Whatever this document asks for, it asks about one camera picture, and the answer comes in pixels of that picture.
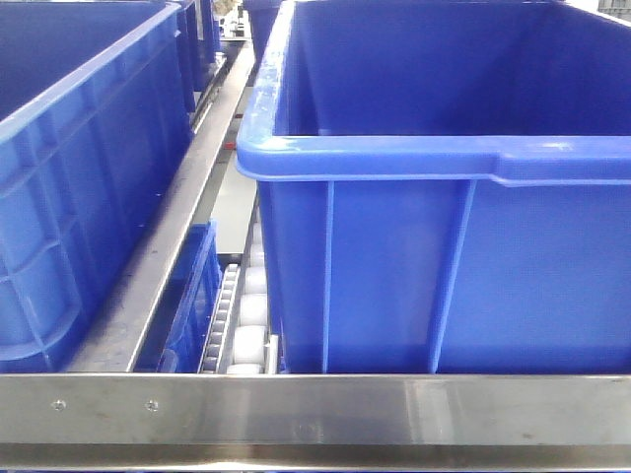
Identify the white roller conveyor track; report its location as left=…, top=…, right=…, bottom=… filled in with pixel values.
left=197, top=210, right=281, bottom=376

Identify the large blue target bin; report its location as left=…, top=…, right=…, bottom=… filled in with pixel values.
left=238, top=1, right=630, bottom=374

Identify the blue neighbouring bin left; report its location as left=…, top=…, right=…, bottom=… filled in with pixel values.
left=1, top=1, right=191, bottom=372

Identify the stainless steel shelf frame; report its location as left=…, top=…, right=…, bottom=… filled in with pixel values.
left=1, top=373, right=630, bottom=472

